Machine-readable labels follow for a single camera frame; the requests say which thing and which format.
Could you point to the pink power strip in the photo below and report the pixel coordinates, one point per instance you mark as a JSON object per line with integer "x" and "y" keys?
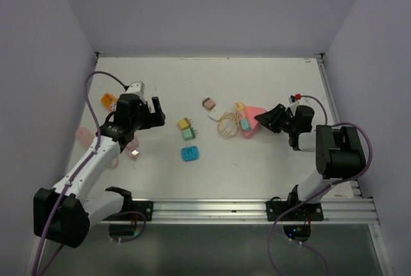
{"x": 84, "y": 136}
{"x": 250, "y": 114}

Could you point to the brown USB charger plug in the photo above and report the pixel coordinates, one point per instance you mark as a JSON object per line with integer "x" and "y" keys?
{"x": 208, "y": 104}

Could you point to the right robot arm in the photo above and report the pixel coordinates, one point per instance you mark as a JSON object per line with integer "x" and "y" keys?
{"x": 338, "y": 152}

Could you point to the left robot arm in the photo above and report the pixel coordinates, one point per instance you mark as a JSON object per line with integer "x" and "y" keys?
{"x": 64, "y": 214}

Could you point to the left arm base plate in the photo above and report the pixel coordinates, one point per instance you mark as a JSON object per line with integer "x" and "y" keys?
{"x": 145, "y": 207}

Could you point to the white plug adapter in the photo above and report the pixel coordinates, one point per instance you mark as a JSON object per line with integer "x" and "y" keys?
{"x": 216, "y": 114}

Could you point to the aluminium front rail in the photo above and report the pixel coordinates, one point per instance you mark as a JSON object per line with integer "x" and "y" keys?
{"x": 340, "y": 211}

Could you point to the yellow cube plug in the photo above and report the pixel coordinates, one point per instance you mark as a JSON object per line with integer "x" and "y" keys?
{"x": 239, "y": 106}

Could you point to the yellow USB charger plug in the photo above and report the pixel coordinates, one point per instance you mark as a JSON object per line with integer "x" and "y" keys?
{"x": 184, "y": 123}

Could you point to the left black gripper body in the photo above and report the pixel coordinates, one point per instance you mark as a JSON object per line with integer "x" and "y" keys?
{"x": 144, "y": 119}

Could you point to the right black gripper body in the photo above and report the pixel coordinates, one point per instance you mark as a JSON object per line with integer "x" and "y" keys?
{"x": 292, "y": 127}

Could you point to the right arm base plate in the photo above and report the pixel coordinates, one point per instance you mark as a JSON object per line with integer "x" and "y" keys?
{"x": 308, "y": 212}

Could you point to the green USB charger plug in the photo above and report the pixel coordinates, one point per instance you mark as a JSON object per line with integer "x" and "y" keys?
{"x": 189, "y": 134}

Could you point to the blue plug adapter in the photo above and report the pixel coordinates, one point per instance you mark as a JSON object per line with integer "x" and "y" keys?
{"x": 190, "y": 153}

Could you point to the teal round plug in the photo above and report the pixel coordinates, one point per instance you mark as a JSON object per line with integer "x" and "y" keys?
{"x": 245, "y": 125}

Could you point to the orange USB charger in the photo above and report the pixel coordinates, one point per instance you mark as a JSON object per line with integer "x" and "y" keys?
{"x": 109, "y": 102}

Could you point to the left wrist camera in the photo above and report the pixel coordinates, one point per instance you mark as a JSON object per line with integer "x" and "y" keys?
{"x": 136, "y": 88}

